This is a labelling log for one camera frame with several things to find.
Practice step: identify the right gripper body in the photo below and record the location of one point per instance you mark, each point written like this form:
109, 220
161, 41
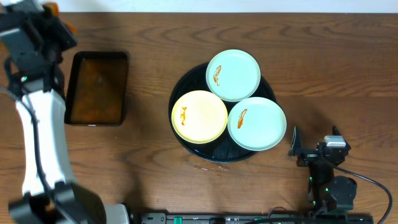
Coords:
308, 158

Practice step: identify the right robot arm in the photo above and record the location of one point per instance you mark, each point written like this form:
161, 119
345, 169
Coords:
328, 193

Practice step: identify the light blue plate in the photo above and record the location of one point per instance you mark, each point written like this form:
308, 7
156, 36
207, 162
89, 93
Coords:
257, 123
233, 75

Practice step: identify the orange green sponge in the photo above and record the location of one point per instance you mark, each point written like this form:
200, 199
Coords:
55, 11

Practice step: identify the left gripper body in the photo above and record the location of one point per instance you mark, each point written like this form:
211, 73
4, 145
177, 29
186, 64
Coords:
61, 42

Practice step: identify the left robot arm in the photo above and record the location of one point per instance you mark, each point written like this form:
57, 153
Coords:
50, 192

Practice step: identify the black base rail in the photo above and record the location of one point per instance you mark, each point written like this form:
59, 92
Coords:
275, 218

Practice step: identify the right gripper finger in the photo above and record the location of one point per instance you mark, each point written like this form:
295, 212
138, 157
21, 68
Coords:
296, 144
335, 131

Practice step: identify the yellow plate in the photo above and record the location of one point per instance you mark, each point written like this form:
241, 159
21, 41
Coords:
199, 117

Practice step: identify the black rectangular water tray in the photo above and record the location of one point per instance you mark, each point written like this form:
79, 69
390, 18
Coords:
97, 89

